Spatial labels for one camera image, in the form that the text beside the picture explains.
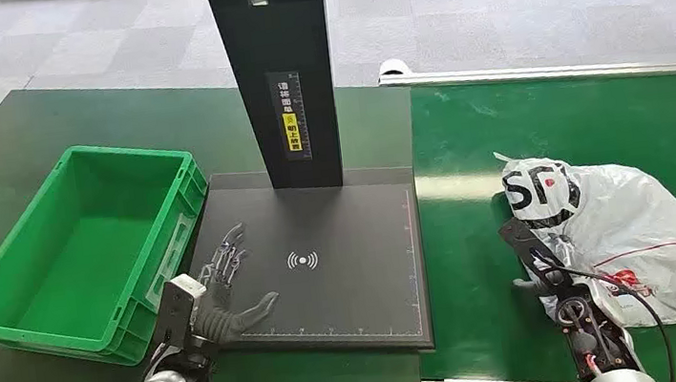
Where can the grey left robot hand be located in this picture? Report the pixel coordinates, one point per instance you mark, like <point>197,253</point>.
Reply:
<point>241,321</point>

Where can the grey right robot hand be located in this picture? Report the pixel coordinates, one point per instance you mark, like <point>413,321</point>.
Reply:
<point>534,287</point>

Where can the white plastic courier package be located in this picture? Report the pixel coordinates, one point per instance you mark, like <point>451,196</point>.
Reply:
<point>628,226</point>

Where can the black weighing scanner device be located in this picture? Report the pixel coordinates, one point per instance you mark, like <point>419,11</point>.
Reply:
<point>334,266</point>

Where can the green plastic crate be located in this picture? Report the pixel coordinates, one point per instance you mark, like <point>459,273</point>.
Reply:
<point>85,263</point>

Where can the white conveyor roller cap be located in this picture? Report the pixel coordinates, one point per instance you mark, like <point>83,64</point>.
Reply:
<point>394,67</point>

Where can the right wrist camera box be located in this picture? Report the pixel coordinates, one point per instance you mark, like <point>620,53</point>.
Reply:
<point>526,247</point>

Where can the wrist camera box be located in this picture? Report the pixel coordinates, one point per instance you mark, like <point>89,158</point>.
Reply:
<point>526,247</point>
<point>175,316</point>

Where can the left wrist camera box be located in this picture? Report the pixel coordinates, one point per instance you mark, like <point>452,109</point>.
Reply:
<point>175,316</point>

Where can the long silver conveyor rail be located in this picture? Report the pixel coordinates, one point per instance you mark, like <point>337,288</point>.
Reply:
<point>553,71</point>

